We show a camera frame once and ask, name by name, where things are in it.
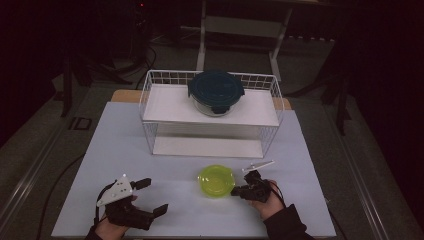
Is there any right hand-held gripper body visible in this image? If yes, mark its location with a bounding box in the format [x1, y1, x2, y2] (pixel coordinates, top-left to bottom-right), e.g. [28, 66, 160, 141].
[240, 159, 276, 204]

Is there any black floor cable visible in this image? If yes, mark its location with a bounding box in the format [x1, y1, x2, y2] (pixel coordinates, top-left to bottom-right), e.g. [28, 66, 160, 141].
[35, 152, 86, 240]

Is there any bundle of black cables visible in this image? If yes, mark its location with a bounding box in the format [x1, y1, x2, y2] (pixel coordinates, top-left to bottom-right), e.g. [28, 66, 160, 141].
[99, 39, 158, 88]

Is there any wooden table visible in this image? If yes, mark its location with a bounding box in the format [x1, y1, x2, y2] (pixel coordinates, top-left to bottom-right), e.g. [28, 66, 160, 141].
[110, 89, 292, 111]

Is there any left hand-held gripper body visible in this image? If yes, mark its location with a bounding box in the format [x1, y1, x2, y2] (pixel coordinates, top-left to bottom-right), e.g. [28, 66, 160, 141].
[96, 174, 156, 232]

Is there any person's right hand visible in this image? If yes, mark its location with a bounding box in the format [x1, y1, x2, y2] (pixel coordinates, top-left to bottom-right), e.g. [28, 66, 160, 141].
[250, 179, 287, 222]

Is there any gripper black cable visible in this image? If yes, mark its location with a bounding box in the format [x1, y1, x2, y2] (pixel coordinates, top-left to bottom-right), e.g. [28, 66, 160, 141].
[93, 181, 118, 231]
[268, 181, 287, 208]

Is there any grey metal stand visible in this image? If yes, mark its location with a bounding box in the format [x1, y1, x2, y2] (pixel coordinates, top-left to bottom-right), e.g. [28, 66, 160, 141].
[195, 0, 294, 82]

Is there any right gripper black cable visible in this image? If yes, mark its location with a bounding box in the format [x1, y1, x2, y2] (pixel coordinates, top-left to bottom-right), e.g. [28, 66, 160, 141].
[268, 181, 287, 208]

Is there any pale blue table mat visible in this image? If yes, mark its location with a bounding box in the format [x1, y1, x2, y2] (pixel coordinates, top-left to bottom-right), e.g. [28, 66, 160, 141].
[51, 101, 337, 238]

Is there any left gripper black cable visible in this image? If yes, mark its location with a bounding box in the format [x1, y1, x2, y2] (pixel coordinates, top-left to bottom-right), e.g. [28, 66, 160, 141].
[93, 181, 118, 231]

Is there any black floor socket plate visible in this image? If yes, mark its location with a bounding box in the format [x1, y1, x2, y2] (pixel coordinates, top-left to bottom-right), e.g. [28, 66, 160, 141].
[68, 116, 93, 131]

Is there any dark stand leg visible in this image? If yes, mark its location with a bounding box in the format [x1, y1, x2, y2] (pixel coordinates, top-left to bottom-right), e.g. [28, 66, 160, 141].
[335, 75, 352, 136]
[60, 54, 74, 118]

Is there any metal floor rail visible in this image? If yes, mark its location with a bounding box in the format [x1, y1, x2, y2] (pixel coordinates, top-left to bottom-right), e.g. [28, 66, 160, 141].
[0, 118, 73, 224]
[328, 106, 389, 240]

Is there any dark blue lidded container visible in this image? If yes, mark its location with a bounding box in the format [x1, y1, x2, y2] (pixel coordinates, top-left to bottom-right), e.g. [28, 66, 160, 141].
[187, 69, 246, 118]

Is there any green plastic bowl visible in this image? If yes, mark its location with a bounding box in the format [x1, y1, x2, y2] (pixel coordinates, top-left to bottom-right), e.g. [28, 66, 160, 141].
[197, 164, 236, 199]

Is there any white wire shelf rack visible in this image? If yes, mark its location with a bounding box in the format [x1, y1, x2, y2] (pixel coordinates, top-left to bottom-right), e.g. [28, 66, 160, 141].
[138, 69, 285, 160]

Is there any person's left hand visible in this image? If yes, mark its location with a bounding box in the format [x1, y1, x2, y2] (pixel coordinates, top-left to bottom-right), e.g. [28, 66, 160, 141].
[93, 195, 139, 240]

